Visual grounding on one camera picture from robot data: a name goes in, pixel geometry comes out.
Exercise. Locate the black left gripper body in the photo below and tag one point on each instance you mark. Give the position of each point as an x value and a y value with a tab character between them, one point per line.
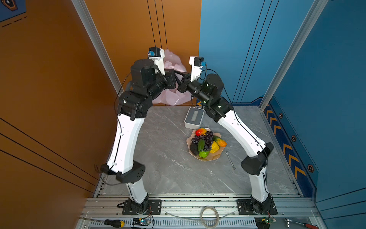
169	85

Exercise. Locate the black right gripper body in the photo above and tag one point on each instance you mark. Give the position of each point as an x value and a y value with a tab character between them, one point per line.
184	88

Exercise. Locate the pink plastic bag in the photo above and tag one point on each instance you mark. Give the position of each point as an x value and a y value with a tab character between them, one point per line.
171	96

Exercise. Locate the dark purple grape bunch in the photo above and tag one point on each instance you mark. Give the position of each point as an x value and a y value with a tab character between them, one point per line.
208	138

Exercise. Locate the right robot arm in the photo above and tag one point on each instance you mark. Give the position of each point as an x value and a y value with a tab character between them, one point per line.
222	112

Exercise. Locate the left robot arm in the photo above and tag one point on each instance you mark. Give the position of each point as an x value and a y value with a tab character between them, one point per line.
148	81

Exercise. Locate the white grey tissue box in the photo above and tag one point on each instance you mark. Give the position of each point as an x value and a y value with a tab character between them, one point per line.
194	118

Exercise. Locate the red yellow mango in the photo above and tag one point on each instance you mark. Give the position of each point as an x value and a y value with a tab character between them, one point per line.
200	132

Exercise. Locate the green leaf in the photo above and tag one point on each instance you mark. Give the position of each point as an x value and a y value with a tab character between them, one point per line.
201	145

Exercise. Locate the dark avocado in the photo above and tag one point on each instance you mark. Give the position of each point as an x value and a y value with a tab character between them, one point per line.
194	149

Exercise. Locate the orange green papaya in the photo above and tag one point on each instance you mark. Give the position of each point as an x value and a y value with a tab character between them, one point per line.
220	142

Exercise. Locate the green lime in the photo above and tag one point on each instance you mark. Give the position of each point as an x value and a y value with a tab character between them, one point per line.
203	154

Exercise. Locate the green circuit board left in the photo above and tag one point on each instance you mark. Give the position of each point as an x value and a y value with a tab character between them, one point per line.
141	222

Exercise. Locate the green circuit board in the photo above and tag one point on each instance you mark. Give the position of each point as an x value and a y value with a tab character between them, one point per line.
265	223
141	222

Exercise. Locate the black yellow screwdriver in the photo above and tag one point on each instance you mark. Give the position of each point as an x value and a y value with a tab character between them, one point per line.
114	223

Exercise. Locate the green circuit board right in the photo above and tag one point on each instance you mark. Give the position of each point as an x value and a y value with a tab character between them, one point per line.
265	223

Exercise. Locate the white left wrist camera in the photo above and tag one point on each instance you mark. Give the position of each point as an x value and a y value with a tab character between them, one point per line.
157	55

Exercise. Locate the left aluminium corner post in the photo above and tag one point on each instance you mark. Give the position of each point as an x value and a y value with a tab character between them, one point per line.
89	25

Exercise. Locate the aluminium corner post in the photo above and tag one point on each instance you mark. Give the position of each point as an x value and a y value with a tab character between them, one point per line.
307	25
89	25

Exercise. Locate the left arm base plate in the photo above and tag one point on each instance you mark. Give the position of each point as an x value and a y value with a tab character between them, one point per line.
150	206

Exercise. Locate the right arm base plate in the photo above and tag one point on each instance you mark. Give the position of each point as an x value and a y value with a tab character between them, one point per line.
254	207

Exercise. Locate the aluminium front rail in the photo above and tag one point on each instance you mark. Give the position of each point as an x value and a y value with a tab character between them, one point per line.
200	212

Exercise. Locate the right aluminium corner post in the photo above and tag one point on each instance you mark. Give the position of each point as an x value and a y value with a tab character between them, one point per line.
307	25

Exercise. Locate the red handled screwdriver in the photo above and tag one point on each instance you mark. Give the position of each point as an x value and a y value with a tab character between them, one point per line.
306	225

